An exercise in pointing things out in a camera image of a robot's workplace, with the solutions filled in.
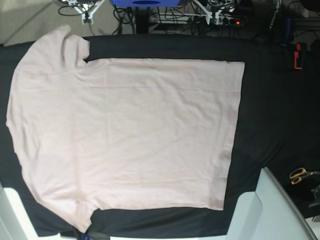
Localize pale pink T-shirt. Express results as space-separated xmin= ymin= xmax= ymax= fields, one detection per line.
xmin=6 ymin=25 xmax=245 ymax=232

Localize orange black clamp bottom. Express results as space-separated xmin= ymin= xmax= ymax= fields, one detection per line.
xmin=75 ymin=231 xmax=92 ymax=240

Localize white table frame right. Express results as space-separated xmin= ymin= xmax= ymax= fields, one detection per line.
xmin=225 ymin=167 xmax=317 ymax=240

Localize white table frame left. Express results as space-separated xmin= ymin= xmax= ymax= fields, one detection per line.
xmin=0 ymin=186 xmax=61 ymax=240

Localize black table leg post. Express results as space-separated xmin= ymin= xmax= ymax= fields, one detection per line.
xmin=134 ymin=7 xmax=151 ymax=35

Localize orange black clamp right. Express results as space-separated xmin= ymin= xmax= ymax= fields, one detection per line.
xmin=292 ymin=42 xmax=307 ymax=70

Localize orange handled scissors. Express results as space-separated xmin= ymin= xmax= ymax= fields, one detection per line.
xmin=289 ymin=167 xmax=320 ymax=185

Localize black table cloth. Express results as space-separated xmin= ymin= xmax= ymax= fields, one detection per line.
xmin=0 ymin=34 xmax=320 ymax=237

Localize white power strip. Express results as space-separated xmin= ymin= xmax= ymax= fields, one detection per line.
xmin=148 ymin=12 xmax=245 ymax=27

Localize orange black clamp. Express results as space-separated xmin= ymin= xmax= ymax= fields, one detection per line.
xmin=292 ymin=42 xmax=307 ymax=70
xmin=75 ymin=231 xmax=92 ymax=240

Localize white table frame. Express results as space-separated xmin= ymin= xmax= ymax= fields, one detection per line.
xmin=225 ymin=167 xmax=317 ymax=240
xmin=0 ymin=186 xmax=61 ymax=240

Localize blue box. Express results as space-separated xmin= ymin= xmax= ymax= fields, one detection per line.
xmin=111 ymin=0 xmax=180 ymax=8

